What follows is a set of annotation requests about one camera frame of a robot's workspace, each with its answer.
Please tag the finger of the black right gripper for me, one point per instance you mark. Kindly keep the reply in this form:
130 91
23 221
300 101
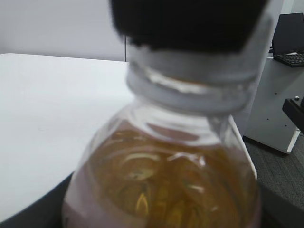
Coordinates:
185 23

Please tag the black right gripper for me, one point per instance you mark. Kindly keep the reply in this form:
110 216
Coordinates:
294 109

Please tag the white bottle cap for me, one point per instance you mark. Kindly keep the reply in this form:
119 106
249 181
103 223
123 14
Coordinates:
216 77

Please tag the peach oolong tea bottle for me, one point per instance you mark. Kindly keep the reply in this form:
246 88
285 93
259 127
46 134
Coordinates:
153 166

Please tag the grey desk cabinet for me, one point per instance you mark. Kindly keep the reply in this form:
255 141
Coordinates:
267 123

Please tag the black keyboard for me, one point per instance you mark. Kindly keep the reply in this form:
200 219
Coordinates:
291 60

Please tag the black office chair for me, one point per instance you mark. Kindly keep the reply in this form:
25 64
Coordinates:
289 34

